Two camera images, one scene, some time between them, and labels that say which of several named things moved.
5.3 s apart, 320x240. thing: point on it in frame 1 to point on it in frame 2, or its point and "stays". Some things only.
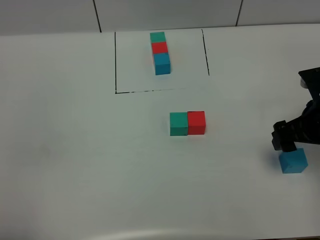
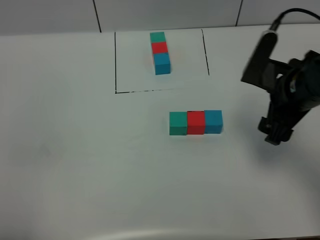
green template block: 157,37 stays
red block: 196,123 stays
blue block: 293,161 to 213,121
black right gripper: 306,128 to 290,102
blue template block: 162,63 stays
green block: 178,123 stays
